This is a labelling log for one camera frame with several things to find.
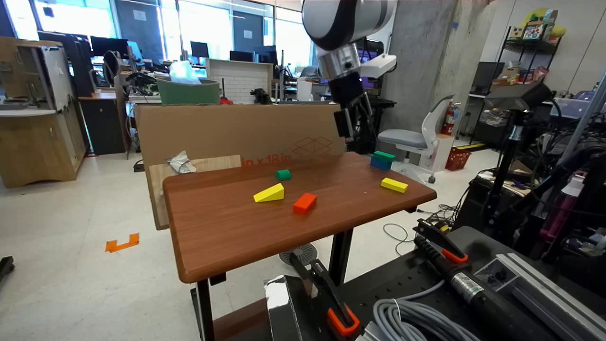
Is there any coiled grey cable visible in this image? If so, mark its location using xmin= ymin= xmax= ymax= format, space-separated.
xmin=355 ymin=281 xmax=480 ymax=341

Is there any blue block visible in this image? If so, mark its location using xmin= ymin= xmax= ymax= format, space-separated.
xmin=370 ymin=158 xmax=391 ymax=171

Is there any black orange front clamp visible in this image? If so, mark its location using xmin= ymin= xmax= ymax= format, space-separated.
xmin=289 ymin=254 xmax=361 ymax=341

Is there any black orange clamp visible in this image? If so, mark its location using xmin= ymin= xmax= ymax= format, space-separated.
xmin=289 ymin=254 xmax=361 ymax=341
xmin=414 ymin=220 xmax=469 ymax=266

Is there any large green block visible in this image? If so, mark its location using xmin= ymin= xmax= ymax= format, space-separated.
xmin=372 ymin=152 xmax=395 ymax=163

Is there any small green block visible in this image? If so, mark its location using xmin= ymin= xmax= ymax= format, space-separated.
xmin=274 ymin=169 xmax=291 ymax=182

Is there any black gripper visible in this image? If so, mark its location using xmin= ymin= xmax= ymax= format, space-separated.
xmin=329 ymin=72 xmax=372 ymax=141

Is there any red cuboid block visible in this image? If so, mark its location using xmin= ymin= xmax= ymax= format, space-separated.
xmin=291 ymin=194 xmax=315 ymax=215

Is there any yellow wedge block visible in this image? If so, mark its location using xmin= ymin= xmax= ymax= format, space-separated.
xmin=253 ymin=184 xmax=285 ymax=203

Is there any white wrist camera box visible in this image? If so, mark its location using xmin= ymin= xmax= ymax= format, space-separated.
xmin=317 ymin=44 xmax=399 ymax=82

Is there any grey office chair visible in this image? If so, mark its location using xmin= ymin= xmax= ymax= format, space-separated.
xmin=376 ymin=95 xmax=452 ymax=184

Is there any large cardboard box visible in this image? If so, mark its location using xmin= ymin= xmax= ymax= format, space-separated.
xmin=136 ymin=105 xmax=344 ymax=230

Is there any wooden cabinet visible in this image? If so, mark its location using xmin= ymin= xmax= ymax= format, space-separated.
xmin=0 ymin=38 xmax=84 ymax=188

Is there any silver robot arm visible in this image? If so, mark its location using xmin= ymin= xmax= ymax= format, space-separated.
xmin=300 ymin=0 xmax=397 ymax=143

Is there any orange floor bracket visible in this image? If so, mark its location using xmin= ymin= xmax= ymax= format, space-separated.
xmin=105 ymin=234 xmax=139 ymax=254

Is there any wooden lower table shelf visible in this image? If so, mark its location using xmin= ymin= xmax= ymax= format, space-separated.
xmin=213 ymin=300 xmax=270 ymax=341

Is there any yellow cuboid block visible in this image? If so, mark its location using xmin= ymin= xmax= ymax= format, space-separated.
xmin=380 ymin=179 xmax=408 ymax=194

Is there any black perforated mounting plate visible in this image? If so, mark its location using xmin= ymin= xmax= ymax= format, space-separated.
xmin=262 ymin=228 xmax=606 ymax=341

